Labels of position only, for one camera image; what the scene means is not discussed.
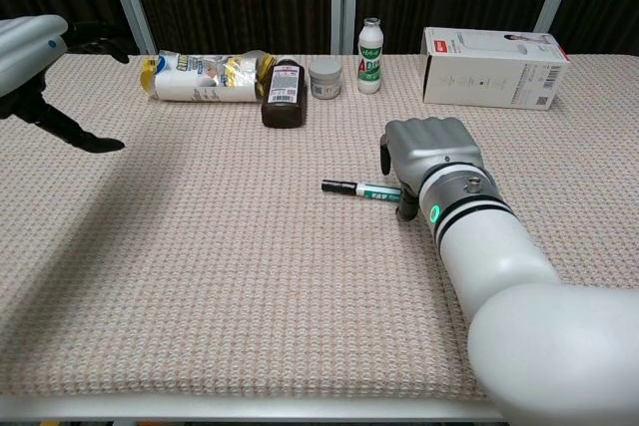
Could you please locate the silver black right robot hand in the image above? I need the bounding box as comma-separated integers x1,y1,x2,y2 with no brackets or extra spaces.
378,116,486,223

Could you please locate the beige woven table mat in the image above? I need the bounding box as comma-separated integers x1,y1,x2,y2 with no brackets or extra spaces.
0,52,639,401

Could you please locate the brown medicine bottle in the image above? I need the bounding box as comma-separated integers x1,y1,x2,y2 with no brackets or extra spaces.
260,58,309,130

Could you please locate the white cardboard product box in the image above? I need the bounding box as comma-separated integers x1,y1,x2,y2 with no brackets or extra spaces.
421,26,572,112

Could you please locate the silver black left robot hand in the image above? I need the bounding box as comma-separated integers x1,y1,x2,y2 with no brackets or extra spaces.
0,14,132,154

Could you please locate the white milk drink bottle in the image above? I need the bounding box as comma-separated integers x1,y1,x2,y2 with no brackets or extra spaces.
356,17,385,96

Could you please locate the white table frame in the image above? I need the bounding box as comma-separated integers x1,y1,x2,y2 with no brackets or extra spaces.
0,392,503,423

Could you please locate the small grey lidded jar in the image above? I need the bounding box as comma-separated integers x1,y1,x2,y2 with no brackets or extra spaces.
308,58,344,100

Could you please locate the yellow snack packet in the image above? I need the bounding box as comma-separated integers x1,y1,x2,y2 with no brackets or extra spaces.
139,49,279,105

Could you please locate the white green marker pen body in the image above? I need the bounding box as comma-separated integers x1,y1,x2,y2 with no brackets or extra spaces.
354,182,403,204

